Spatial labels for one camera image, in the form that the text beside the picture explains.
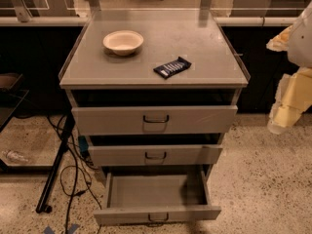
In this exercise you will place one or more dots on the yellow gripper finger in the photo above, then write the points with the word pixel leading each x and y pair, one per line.
pixel 293 97
pixel 280 42

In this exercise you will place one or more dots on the grey bottom drawer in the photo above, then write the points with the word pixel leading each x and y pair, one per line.
pixel 156 198

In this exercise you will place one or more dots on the grey drawer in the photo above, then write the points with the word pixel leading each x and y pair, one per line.
pixel 148 155
pixel 152 120
pixel 156 198

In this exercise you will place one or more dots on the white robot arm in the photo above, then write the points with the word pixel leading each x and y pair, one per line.
pixel 300 41

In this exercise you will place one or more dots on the grey top drawer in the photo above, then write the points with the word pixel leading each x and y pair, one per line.
pixel 152 120

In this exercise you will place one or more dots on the grey drawer cabinet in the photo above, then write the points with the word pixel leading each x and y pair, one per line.
pixel 96 77

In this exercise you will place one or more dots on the grey middle drawer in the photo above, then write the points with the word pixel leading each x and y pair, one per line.
pixel 148 155

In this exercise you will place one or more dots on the white paper bowl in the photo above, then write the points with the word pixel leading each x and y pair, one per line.
pixel 122 42

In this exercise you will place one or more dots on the black tripod leg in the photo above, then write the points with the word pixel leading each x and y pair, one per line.
pixel 64 136

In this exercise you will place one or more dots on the dark side table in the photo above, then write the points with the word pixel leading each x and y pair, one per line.
pixel 11 96

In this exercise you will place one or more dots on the clear plastic bottle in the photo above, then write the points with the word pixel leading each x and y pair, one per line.
pixel 14 156

